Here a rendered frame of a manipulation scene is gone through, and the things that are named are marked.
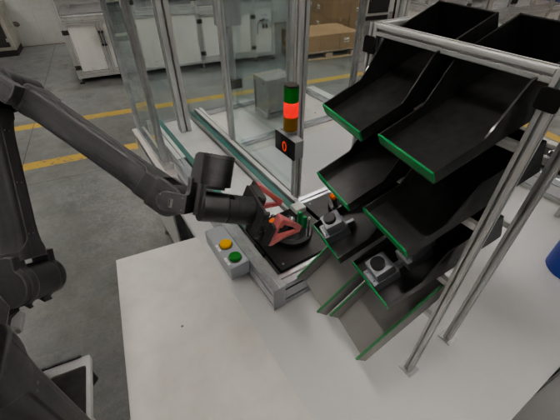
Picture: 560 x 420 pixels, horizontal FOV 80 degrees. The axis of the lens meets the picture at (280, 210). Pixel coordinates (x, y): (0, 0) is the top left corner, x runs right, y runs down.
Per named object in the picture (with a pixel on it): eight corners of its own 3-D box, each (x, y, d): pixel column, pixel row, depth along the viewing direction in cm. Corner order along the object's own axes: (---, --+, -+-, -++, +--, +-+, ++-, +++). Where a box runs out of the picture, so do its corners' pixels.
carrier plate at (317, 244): (281, 274, 106) (281, 270, 105) (245, 231, 122) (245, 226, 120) (338, 245, 116) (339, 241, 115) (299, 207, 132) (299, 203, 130)
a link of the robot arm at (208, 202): (187, 217, 63) (197, 223, 59) (192, 182, 63) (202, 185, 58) (221, 220, 67) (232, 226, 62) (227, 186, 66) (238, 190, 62)
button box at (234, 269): (232, 281, 111) (230, 268, 107) (207, 242, 124) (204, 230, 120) (250, 272, 113) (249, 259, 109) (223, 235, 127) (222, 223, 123)
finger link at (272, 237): (297, 202, 71) (257, 197, 66) (312, 222, 66) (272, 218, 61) (284, 227, 74) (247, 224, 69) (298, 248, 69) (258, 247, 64)
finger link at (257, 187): (283, 184, 76) (247, 178, 71) (297, 202, 71) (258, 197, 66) (272, 209, 79) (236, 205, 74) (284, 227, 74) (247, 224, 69)
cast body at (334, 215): (328, 245, 83) (320, 229, 78) (322, 232, 86) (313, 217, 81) (359, 229, 82) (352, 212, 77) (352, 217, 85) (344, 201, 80)
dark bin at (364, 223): (340, 264, 79) (331, 247, 74) (314, 229, 88) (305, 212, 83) (439, 199, 79) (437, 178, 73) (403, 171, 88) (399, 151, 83)
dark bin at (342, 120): (361, 142, 58) (351, 108, 53) (325, 113, 68) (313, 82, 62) (496, 54, 58) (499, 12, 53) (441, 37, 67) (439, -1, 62)
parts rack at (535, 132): (409, 377, 90) (580, 76, 39) (325, 285, 114) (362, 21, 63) (457, 338, 99) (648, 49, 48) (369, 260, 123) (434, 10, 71)
